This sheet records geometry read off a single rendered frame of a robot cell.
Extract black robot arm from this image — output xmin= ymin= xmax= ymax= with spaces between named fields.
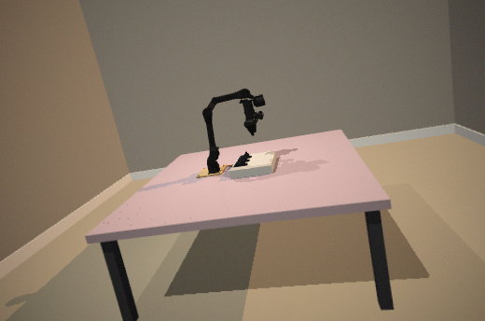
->
xmin=202 ymin=89 xmax=265 ymax=174

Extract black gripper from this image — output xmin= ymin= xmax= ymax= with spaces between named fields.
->
xmin=244 ymin=108 xmax=258 ymax=136

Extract cream flat panel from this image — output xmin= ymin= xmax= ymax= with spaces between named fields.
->
xmin=229 ymin=150 xmax=277 ymax=179

